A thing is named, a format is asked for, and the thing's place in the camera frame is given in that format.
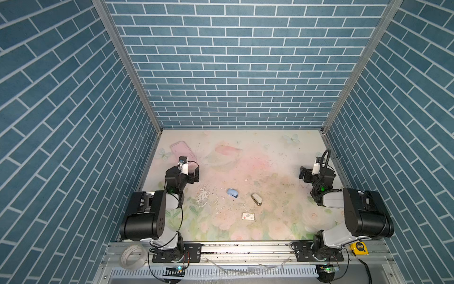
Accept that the blue staple remover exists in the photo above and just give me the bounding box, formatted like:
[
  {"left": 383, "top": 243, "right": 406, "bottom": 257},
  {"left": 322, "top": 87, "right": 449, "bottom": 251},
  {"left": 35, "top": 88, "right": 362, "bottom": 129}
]
[{"left": 227, "top": 189, "right": 239, "bottom": 198}]

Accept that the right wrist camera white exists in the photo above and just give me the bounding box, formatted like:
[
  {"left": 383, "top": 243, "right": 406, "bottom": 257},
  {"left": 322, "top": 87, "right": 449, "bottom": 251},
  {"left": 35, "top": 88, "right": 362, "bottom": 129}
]
[{"left": 312, "top": 156, "right": 324, "bottom": 175}]

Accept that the clear tape roll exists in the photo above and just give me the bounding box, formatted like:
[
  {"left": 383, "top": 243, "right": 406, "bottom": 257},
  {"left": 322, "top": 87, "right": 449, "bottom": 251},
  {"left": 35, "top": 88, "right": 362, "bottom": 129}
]
[{"left": 119, "top": 244, "right": 147, "bottom": 271}]

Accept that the yellow tape measure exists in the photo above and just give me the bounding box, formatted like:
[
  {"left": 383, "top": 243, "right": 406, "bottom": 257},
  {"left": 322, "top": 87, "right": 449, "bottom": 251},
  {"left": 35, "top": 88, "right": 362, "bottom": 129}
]
[{"left": 350, "top": 241, "right": 369, "bottom": 256}]

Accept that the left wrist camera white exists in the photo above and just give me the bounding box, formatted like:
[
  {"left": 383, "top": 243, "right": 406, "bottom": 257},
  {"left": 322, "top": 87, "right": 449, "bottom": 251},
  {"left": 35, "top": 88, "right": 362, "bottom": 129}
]
[{"left": 178, "top": 156, "right": 189, "bottom": 175}]

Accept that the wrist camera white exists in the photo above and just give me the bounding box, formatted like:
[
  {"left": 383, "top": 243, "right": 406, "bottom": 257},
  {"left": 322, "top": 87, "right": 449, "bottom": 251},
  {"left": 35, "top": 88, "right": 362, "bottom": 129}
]
[
  {"left": 178, "top": 156, "right": 189, "bottom": 175},
  {"left": 312, "top": 156, "right": 324, "bottom": 175}
]

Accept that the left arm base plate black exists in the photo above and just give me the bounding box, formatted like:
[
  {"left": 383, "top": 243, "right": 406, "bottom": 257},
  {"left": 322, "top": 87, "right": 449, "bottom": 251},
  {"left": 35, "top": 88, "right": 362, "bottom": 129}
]
[{"left": 150, "top": 243, "right": 202, "bottom": 264}]

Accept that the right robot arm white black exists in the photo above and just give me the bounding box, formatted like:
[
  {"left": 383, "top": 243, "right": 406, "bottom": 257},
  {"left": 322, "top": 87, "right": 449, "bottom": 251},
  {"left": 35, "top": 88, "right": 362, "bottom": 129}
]
[{"left": 299, "top": 166, "right": 394, "bottom": 261}]

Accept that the floral table mat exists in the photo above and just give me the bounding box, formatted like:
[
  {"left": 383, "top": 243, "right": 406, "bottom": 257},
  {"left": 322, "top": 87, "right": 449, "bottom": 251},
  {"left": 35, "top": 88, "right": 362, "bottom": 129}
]
[{"left": 142, "top": 130, "right": 344, "bottom": 241}]

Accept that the aluminium rail frame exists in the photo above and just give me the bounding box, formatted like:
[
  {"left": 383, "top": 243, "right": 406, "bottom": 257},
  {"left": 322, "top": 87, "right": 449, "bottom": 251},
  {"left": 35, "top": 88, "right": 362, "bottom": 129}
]
[{"left": 93, "top": 241, "right": 404, "bottom": 284}]

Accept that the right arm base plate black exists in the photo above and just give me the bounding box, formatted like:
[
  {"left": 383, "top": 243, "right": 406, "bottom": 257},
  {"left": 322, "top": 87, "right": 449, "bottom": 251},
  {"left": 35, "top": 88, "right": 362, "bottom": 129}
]
[{"left": 290, "top": 240, "right": 344, "bottom": 262}]

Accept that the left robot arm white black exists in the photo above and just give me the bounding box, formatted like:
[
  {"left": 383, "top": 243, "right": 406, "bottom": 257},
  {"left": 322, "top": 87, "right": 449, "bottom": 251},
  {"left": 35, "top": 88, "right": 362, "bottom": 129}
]
[{"left": 120, "top": 163, "right": 200, "bottom": 261}]

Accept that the pink phone case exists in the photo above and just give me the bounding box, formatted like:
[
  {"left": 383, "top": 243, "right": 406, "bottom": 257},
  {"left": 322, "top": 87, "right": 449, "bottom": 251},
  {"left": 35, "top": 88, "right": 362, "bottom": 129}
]
[{"left": 170, "top": 141, "right": 197, "bottom": 162}]

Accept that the white staple box sleeve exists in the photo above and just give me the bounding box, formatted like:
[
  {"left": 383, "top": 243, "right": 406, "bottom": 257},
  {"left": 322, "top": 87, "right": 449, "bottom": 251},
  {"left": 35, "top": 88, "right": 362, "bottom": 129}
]
[{"left": 242, "top": 213, "right": 255, "bottom": 221}]

